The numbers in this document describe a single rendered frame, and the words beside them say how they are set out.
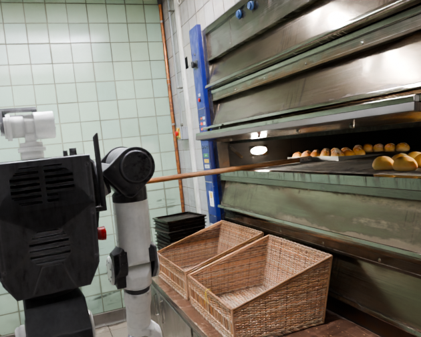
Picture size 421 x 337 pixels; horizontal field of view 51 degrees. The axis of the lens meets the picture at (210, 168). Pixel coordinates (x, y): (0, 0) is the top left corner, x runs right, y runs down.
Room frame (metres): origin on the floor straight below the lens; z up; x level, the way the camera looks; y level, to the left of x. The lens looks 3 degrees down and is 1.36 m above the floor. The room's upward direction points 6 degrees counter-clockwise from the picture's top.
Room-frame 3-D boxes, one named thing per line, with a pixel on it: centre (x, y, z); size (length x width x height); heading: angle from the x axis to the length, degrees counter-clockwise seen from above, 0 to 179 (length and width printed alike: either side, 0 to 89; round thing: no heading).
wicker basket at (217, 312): (1.96, -0.15, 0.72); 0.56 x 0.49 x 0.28; 20
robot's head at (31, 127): (1.08, 0.42, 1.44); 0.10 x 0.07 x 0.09; 115
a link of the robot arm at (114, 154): (1.13, 0.21, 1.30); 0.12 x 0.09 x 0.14; 26
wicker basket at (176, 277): (2.53, 0.07, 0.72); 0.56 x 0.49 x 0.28; 22
